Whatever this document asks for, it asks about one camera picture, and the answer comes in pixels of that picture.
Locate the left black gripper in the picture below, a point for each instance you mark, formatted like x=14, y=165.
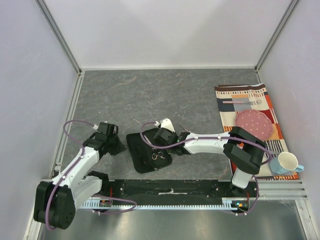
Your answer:
x=120, y=147

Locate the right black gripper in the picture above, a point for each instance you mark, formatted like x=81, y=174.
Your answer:
x=157, y=136

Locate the silver hair scissors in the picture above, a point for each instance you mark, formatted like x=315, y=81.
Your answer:
x=156, y=154

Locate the black zippered tool case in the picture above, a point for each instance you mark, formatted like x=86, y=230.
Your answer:
x=141, y=154

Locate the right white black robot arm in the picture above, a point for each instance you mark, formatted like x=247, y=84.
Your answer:
x=241, y=147

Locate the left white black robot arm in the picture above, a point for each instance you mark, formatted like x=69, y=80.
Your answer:
x=58, y=199

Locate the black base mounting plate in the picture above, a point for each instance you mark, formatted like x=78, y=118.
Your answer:
x=168, y=191

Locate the colourful patterned placemat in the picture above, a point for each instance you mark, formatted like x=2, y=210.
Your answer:
x=250, y=107

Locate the pink dotted plate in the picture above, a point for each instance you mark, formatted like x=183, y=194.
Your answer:
x=255, y=122

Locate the light blue mug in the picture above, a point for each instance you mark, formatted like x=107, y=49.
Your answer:
x=285, y=163

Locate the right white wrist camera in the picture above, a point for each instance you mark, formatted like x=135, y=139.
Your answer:
x=165, y=123

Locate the white slotted cable duct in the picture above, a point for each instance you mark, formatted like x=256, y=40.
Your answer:
x=105, y=204

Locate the pink handled fork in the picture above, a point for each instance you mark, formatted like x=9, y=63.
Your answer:
x=252, y=103

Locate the aluminium frame rail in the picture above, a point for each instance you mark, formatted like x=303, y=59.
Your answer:
x=58, y=34

